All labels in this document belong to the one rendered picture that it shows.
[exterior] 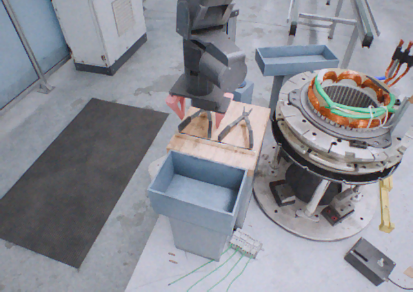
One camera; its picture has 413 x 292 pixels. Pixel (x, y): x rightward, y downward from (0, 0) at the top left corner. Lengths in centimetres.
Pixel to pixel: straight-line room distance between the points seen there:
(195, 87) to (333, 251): 57
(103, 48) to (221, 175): 231
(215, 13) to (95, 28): 227
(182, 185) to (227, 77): 29
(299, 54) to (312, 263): 66
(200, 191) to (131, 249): 110
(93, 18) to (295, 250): 235
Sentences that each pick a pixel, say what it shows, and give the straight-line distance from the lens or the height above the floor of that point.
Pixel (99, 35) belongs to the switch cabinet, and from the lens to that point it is 272.
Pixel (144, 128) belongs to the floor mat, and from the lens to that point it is 221.
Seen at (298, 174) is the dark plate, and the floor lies 78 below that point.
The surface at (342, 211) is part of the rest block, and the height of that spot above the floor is 84.
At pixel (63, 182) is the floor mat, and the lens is 206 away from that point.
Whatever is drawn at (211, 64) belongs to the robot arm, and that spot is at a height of 127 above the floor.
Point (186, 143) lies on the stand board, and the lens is 61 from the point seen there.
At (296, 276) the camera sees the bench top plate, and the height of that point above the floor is 78.
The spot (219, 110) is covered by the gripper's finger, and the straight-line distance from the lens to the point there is 54.
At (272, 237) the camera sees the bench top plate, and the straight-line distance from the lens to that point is 82.
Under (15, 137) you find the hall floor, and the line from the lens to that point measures 260.
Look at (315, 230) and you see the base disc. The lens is 83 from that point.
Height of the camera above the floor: 151
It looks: 45 degrees down
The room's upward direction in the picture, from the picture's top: straight up
